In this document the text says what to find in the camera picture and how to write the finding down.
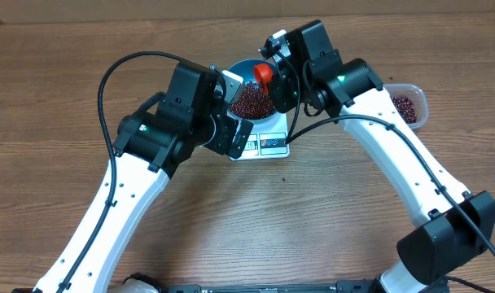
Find blue bowl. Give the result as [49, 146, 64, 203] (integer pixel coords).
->
[228, 59, 278, 119]

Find red beans in bowl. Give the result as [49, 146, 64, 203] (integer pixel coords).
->
[230, 81, 275, 120]

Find white digital kitchen scale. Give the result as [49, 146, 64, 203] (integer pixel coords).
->
[230, 112, 290, 161]

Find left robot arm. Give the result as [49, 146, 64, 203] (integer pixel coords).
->
[31, 60, 253, 292]

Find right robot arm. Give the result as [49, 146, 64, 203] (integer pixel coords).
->
[255, 20, 495, 292]

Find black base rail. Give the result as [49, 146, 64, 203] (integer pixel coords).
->
[120, 272, 450, 293]

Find clear plastic container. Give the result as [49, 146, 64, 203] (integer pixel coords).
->
[384, 83, 429, 129]

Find red measuring scoop blue handle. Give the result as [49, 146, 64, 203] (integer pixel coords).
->
[253, 63, 274, 94]

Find red adzuki beans in container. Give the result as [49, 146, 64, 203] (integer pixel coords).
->
[392, 96, 418, 124]

